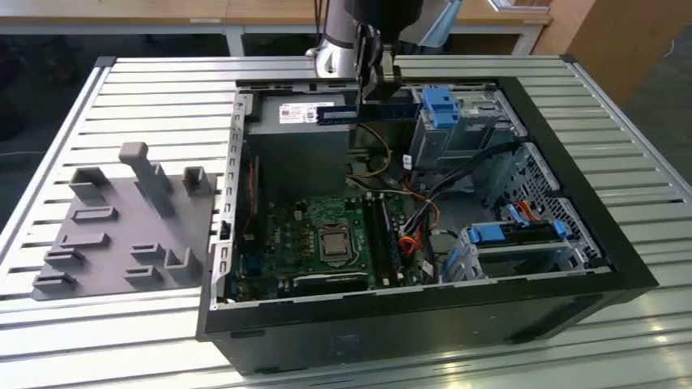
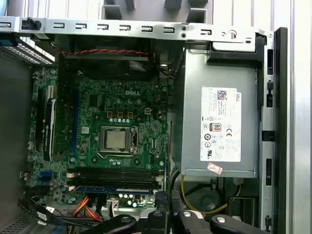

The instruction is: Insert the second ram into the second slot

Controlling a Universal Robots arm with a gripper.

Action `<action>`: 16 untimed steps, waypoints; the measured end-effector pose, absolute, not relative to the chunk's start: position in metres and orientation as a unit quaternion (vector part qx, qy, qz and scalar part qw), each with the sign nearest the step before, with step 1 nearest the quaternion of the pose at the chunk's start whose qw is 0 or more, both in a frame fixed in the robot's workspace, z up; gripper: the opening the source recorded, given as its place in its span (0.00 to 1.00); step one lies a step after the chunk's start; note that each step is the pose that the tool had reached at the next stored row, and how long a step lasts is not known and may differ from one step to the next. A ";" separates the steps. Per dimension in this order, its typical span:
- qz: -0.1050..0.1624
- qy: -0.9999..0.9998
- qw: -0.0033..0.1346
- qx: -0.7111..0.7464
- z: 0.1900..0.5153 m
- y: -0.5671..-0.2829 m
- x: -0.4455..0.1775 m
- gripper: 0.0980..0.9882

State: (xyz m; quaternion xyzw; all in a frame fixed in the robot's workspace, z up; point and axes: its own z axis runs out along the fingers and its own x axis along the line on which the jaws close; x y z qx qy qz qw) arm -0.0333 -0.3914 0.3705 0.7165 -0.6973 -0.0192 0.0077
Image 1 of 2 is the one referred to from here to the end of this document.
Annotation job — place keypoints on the black RAM slot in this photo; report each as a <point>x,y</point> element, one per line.
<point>387,243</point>
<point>371,239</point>
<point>378,239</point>

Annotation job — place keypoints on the green motherboard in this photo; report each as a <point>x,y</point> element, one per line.
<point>287,243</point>

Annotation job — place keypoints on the metal disk bay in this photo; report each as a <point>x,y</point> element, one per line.
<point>574,255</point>

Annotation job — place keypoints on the blue disk carrier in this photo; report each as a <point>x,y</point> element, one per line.
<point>487,235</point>
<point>441,107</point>

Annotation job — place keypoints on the grey parts rack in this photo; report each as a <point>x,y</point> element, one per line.
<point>109,251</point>

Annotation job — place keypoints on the metal drive cage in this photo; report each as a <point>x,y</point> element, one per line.
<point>465,138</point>

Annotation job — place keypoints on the wooden cabinet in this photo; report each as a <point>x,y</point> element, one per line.
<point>622,40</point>

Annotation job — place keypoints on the blue RAM stick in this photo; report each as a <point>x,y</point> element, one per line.
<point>338,115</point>

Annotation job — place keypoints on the blue plastic latch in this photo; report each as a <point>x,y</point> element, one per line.
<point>451,263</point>

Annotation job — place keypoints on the silver blue wrist camera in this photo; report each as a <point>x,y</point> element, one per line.
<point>441,20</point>

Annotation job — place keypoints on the silver CPU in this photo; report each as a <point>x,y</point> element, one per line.
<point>333,245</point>

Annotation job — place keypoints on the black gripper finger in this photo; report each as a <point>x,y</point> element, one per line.
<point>390,81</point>
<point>367,73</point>

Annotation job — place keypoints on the black graphics card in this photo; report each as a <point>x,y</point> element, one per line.
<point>330,281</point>

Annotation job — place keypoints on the grey power supply unit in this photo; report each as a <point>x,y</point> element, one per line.
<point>303,162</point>

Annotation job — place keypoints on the wooden desk white frame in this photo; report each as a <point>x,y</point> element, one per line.
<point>135,10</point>

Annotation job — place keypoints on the black PC case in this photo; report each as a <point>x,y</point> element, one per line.
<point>433,324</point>

